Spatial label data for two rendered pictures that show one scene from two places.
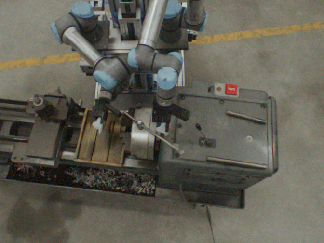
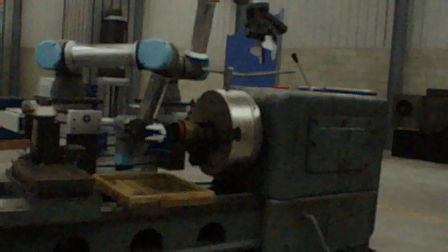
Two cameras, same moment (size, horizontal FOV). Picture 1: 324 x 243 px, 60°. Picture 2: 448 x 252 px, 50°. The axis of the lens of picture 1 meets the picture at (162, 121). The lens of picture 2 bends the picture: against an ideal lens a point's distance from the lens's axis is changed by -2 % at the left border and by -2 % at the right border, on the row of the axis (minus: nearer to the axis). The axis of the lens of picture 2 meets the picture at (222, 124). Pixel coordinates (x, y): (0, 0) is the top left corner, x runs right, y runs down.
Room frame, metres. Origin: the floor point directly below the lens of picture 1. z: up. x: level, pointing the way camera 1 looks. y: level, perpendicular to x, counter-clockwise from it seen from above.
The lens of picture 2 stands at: (-0.85, 1.24, 1.26)
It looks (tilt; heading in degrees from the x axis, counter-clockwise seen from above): 5 degrees down; 321
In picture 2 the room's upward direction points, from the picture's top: 4 degrees clockwise
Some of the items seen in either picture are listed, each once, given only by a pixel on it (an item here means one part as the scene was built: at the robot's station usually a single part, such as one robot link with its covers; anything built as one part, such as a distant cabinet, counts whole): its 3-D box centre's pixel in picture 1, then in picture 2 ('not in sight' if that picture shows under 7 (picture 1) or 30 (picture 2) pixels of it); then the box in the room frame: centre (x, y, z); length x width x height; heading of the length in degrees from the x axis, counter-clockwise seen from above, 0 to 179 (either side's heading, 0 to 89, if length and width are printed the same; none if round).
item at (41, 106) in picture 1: (39, 102); (45, 111); (0.70, 0.70, 1.13); 0.08 x 0.08 x 0.03
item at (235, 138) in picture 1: (213, 137); (299, 137); (0.53, -0.30, 1.06); 0.59 x 0.48 x 0.39; 84
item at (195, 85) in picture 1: (199, 88); not in sight; (0.74, -0.20, 1.24); 0.09 x 0.08 x 0.03; 84
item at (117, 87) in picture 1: (112, 92); (126, 150); (0.86, 0.32, 0.97); 0.11 x 0.08 x 0.11; 133
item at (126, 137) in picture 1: (128, 143); (216, 133); (0.47, 0.19, 1.09); 0.12 x 0.11 x 0.05; 174
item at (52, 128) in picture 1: (47, 124); (47, 172); (0.64, 0.71, 0.95); 0.43 x 0.17 x 0.05; 174
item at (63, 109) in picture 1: (52, 113); (52, 154); (0.70, 0.68, 0.99); 0.20 x 0.10 x 0.05; 84
